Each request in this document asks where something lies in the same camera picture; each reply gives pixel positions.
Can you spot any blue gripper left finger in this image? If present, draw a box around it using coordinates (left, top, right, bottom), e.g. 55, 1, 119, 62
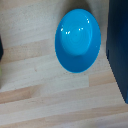
0, 35, 4, 64

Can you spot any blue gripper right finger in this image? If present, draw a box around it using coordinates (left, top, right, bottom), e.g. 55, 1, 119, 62
105, 0, 128, 104

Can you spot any blue ceramic bowl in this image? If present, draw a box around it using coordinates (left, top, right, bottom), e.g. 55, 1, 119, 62
54, 8, 102, 74

